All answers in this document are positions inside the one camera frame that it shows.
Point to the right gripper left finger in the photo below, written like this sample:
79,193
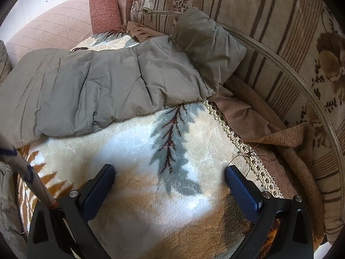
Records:
64,232

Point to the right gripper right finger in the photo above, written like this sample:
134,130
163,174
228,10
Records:
294,236

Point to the olive quilted hooded jacket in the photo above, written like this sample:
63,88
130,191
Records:
58,93

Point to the brown woven bed cover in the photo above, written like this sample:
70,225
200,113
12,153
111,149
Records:
269,124

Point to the cream leaf-pattern fleece blanket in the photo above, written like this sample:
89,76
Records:
123,225

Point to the striped floral quilted bedding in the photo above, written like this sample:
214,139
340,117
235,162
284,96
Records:
299,73

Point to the pink quilted bolster pillow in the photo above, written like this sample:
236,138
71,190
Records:
65,26

